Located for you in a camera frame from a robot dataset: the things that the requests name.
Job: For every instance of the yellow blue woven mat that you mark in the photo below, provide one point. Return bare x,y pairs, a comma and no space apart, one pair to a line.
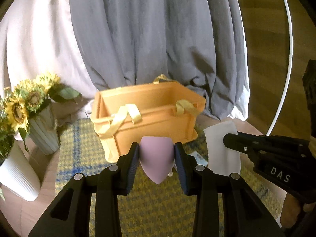
149,209

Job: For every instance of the orange plastic crate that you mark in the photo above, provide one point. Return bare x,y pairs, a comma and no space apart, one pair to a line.
164,108

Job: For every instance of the white sheer curtain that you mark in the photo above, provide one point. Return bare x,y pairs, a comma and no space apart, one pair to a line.
37,36

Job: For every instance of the teal tissue pack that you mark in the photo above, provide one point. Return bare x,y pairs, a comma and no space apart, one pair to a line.
199,159

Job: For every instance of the white cloth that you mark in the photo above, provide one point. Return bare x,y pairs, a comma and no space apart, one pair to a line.
222,160

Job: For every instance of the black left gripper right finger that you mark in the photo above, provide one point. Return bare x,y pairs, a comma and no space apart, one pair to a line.
226,200

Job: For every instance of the sunflower bouquet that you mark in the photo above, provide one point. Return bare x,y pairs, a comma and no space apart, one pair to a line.
27,99

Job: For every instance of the pink makeup sponge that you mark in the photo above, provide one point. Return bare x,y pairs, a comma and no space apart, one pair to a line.
156,157

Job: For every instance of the white ribbed pot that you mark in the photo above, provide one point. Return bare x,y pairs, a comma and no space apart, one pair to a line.
18,175

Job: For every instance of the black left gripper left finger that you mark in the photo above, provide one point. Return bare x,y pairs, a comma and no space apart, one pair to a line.
69,212

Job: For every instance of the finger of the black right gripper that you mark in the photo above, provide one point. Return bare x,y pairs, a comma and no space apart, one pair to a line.
246,143
273,138

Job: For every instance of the grey curtain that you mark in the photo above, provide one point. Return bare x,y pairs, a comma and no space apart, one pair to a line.
199,43

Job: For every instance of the person's right hand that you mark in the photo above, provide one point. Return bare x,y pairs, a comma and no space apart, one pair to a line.
291,209

